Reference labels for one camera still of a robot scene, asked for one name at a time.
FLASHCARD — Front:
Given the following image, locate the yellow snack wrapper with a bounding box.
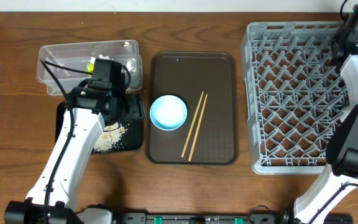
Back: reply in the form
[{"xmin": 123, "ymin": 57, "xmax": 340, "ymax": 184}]
[{"xmin": 86, "ymin": 63, "xmax": 94, "ymax": 73}]

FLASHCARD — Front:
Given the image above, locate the white rice pile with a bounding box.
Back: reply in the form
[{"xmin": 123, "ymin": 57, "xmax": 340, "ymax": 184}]
[{"xmin": 91, "ymin": 123, "xmax": 127, "ymax": 154}]

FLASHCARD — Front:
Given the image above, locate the light blue bowl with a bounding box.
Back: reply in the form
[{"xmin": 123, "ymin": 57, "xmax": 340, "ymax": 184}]
[{"xmin": 149, "ymin": 95, "xmax": 188, "ymax": 131}]

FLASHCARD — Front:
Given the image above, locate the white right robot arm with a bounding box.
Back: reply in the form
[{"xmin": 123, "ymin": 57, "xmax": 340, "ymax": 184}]
[{"xmin": 282, "ymin": 4, "xmax": 358, "ymax": 223}]

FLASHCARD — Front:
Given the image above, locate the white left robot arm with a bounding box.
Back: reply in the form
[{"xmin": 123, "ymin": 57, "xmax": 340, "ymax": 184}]
[{"xmin": 4, "ymin": 58, "xmax": 145, "ymax": 223}]

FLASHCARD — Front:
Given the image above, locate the black waste tray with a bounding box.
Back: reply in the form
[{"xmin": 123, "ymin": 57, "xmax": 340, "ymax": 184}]
[{"xmin": 54, "ymin": 101, "xmax": 145, "ymax": 154}]

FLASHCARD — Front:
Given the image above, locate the clear plastic waste bin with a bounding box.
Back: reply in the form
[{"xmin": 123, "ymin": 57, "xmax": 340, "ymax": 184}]
[{"xmin": 39, "ymin": 40, "xmax": 143, "ymax": 93}]

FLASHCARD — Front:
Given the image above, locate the grey dishwasher rack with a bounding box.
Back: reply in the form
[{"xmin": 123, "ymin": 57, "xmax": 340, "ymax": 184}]
[{"xmin": 241, "ymin": 21, "xmax": 356, "ymax": 175}]

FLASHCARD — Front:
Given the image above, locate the brown serving tray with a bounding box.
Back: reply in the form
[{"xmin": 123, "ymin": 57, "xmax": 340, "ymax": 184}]
[{"xmin": 145, "ymin": 52, "xmax": 239, "ymax": 165}]

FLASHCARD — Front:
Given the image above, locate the left wooden chopstick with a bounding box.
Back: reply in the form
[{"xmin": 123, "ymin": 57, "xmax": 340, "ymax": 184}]
[{"xmin": 181, "ymin": 91, "xmax": 204, "ymax": 158}]

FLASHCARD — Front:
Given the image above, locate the wooden chopstick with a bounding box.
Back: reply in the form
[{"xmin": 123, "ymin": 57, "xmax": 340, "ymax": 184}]
[
  {"xmin": 181, "ymin": 91, "xmax": 204, "ymax": 158},
  {"xmin": 188, "ymin": 94, "xmax": 208, "ymax": 162}
]

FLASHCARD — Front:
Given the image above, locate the right wooden chopstick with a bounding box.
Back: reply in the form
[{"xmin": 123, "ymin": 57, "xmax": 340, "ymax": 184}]
[{"xmin": 188, "ymin": 94, "xmax": 208, "ymax": 162}]

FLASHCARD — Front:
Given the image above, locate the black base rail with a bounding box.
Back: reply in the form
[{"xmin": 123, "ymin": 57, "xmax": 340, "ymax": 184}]
[{"xmin": 76, "ymin": 203, "xmax": 354, "ymax": 224}]

